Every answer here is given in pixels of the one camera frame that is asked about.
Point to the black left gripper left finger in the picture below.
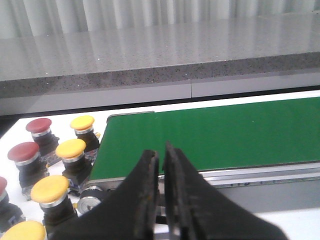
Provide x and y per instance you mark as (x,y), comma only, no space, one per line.
(128,213)

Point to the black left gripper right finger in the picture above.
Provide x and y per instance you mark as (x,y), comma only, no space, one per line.
(195,210)

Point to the yellow push button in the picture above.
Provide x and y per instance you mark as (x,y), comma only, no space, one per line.
(83,128)
(51,193)
(77,167)
(26,230)

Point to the red push button middle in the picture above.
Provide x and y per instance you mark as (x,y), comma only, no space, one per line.
(27,159)

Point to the red push button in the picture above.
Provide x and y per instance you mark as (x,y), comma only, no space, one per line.
(40,130)
(10,214)
(27,159)

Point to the green conveyor belt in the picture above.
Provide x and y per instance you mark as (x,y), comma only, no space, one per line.
(260,137)

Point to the red push button near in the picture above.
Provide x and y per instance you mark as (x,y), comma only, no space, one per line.
(10,214)

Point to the red push button far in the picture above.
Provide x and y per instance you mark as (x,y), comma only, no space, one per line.
(40,130)

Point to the grey stone counter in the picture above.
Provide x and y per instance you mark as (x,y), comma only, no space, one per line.
(157,63)

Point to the white curtain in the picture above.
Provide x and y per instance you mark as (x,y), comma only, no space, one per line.
(22,18)

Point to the aluminium conveyor frame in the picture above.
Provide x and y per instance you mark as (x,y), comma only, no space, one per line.
(257,186)

